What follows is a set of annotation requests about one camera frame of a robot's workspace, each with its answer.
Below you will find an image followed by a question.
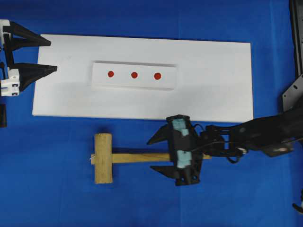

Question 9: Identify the blue table cloth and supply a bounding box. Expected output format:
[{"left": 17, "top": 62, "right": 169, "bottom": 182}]
[{"left": 0, "top": 0, "right": 303, "bottom": 227}]

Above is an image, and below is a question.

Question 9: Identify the wooden mallet hammer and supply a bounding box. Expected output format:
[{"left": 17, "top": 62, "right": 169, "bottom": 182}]
[{"left": 90, "top": 133, "right": 211, "bottom": 184}]

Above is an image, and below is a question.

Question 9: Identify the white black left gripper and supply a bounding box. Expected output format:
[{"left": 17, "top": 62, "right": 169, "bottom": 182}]
[{"left": 0, "top": 19, "right": 57, "bottom": 96}]

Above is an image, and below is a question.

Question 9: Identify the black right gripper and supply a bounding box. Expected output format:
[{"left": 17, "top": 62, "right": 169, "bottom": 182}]
[{"left": 147, "top": 114, "right": 203, "bottom": 186}]

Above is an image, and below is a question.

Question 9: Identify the black clamp bottom right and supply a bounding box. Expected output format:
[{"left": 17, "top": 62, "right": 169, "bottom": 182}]
[{"left": 292, "top": 189, "right": 303, "bottom": 213}]

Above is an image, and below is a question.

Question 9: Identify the large white foam board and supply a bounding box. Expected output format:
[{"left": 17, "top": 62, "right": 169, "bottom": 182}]
[{"left": 32, "top": 35, "right": 253, "bottom": 122}]

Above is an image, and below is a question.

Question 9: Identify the small white raised block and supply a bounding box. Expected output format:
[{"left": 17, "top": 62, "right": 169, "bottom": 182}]
[{"left": 91, "top": 62, "right": 178, "bottom": 90}]

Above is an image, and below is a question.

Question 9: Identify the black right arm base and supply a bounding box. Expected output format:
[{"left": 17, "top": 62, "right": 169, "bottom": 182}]
[{"left": 282, "top": 0, "right": 303, "bottom": 111}]

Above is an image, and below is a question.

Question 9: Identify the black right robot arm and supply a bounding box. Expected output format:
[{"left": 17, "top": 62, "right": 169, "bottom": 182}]
[{"left": 147, "top": 110, "right": 303, "bottom": 186}]

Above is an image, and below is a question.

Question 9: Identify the black cylinder left edge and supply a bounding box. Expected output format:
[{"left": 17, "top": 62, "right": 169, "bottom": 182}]
[{"left": 0, "top": 104, "right": 7, "bottom": 128}]

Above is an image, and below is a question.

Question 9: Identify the black camera cable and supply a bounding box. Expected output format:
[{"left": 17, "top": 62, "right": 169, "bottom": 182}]
[{"left": 189, "top": 123, "right": 247, "bottom": 164}]

